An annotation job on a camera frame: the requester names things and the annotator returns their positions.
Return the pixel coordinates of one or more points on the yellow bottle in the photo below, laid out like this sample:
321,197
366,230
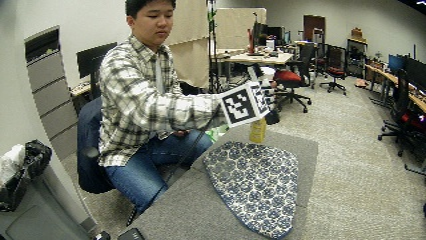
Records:
257,131

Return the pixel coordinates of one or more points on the white marker cube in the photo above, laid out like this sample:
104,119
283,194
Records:
241,105

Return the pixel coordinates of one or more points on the black office chair red seat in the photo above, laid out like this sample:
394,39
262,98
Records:
290,78

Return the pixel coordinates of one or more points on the green white packet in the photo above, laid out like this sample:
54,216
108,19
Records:
217,134

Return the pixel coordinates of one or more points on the blue white patterned cloth pad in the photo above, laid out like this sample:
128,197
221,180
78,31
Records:
254,186

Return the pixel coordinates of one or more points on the black mesh office chair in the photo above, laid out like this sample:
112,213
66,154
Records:
334,65

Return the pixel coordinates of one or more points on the beige partition panel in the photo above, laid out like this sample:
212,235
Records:
194,56

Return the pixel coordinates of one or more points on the black shelf unit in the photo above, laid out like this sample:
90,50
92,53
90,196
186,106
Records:
357,58

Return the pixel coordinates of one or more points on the black tripod pole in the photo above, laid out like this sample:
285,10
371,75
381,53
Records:
212,43

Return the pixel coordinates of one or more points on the brown door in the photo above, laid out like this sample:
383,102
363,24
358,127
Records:
314,25

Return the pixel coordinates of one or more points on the long wooden desk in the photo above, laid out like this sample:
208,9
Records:
394,81

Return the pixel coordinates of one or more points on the the person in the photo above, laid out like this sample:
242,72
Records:
137,100

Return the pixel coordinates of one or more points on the brown cardboard box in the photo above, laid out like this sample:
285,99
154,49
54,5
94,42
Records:
357,33

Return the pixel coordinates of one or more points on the row of dark monitors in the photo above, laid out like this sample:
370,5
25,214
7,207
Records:
410,68

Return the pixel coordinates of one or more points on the blue office chair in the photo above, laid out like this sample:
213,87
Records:
90,150

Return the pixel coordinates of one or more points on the black computer monitor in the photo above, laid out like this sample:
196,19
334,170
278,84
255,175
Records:
93,58

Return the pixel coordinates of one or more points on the black flat device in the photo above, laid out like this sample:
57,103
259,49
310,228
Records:
130,234

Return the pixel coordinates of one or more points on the gray filing cabinet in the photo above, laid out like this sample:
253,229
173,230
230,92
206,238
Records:
50,96

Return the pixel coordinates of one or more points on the black trash bag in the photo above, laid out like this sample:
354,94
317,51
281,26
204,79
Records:
26,173

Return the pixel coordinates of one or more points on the gray low cabinet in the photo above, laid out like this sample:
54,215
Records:
40,213

